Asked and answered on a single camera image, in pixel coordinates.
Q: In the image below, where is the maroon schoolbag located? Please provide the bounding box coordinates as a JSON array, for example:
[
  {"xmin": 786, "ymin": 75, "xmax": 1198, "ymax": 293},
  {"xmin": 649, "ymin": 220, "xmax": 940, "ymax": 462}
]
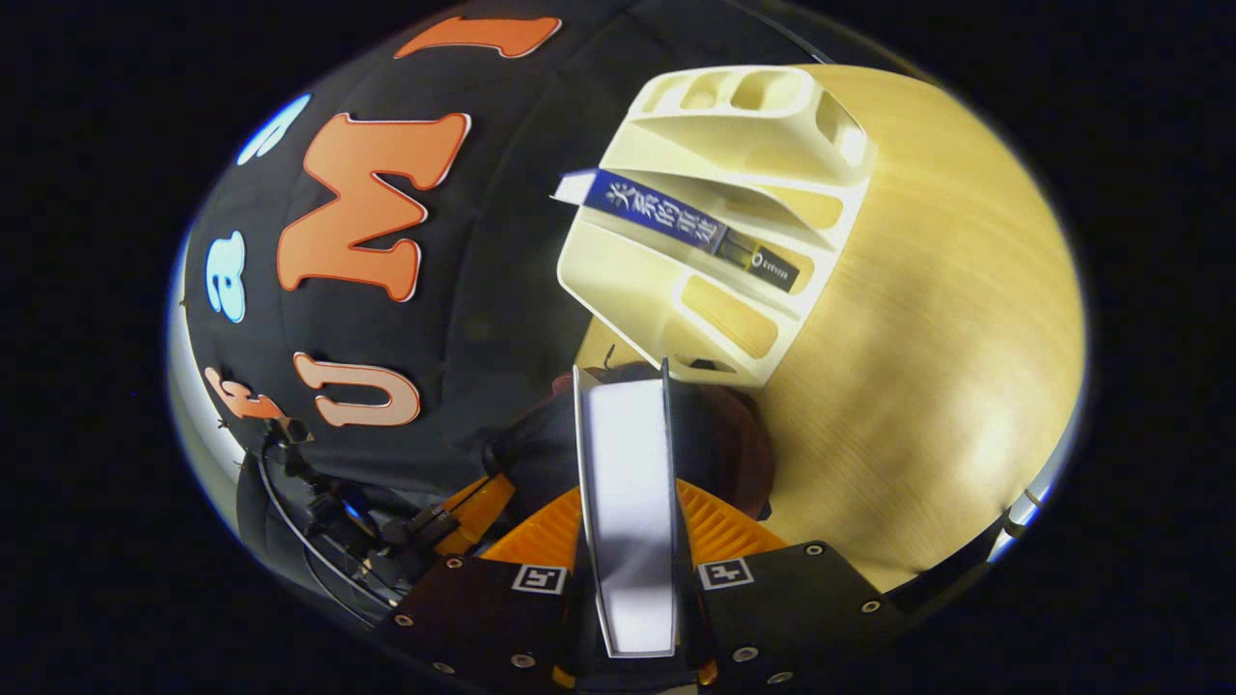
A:
[{"xmin": 492, "ymin": 362, "xmax": 775, "ymax": 543}]

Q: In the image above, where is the black and white spine book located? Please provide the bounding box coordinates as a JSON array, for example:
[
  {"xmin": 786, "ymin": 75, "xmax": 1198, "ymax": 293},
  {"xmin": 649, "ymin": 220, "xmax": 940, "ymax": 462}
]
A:
[{"xmin": 573, "ymin": 359, "xmax": 691, "ymax": 659}]

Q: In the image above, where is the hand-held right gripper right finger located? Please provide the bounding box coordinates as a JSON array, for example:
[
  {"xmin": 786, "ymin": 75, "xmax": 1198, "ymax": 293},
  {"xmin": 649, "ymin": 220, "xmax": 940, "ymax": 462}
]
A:
[{"xmin": 674, "ymin": 480, "xmax": 909, "ymax": 690}]

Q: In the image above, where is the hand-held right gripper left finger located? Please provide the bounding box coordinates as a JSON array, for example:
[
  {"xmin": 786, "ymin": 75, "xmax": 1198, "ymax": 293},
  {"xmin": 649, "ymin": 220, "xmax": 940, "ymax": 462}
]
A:
[{"xmin": 377, "ymin": 486, "xmax": 585, "ymax": 690}]

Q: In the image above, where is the white bookshelf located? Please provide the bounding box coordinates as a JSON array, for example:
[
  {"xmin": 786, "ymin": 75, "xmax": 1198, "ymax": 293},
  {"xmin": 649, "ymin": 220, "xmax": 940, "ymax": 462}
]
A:
[{"xmin": 557, "ymin": 65, "xmax": 878, "ymax": 389}]

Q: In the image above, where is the blue cover book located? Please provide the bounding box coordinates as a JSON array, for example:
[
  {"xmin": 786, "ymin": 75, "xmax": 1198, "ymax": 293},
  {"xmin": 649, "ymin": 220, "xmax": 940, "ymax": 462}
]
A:
[{"xmin": 552, "ymin": 169, "xmax": 802, "ymax": 293}]

